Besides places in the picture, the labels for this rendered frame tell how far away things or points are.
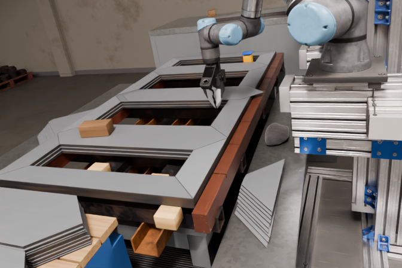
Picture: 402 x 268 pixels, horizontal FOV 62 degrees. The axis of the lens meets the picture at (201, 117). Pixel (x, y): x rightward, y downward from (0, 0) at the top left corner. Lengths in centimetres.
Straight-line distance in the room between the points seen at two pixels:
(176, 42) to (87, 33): 400
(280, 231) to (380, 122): 40
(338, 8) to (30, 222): 97
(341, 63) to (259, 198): 47
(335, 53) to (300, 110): 21
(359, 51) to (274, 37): 125
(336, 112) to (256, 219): 42
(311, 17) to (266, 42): 138
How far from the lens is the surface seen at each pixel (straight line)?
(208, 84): 128
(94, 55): 638
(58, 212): 98
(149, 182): 97
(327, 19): 93
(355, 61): 108
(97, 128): 134
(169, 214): 89
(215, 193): 91
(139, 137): 126
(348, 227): 175
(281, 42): 228
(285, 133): 144
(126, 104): 170
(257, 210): 103
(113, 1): 587
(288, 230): 101
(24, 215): 103
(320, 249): 163
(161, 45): 254
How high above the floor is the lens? 136
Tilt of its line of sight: 23 degrees down
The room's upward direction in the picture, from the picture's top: 9 degrees counter-clockwise
